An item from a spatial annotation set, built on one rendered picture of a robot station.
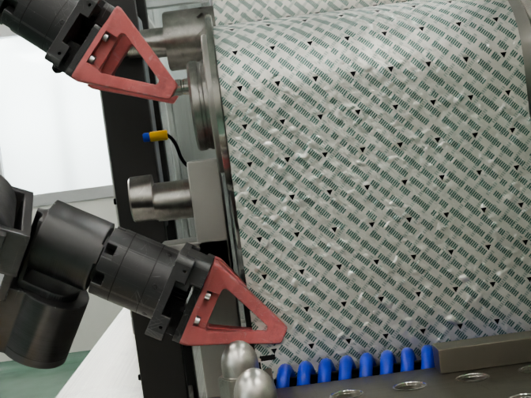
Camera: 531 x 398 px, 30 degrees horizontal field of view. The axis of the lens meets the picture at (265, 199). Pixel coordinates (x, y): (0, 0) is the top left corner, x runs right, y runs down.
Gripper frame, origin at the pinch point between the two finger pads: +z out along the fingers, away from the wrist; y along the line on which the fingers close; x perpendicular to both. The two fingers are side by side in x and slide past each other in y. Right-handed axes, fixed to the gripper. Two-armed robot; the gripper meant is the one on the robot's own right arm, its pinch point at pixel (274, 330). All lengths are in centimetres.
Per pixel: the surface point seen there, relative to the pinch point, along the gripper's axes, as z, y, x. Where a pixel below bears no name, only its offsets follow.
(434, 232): 8.5, 0.2, 12.0
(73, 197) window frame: -98, -555, -56
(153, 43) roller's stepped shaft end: -21.1, -29.3, 18.9
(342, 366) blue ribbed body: 5.4, 3.3, 0.0
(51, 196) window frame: -111, -555, -61
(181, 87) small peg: -14.6, -6.3, 14.9
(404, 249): 6.9, 0.2, 9.8
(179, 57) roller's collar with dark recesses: -17.9, -28.4, 18.5
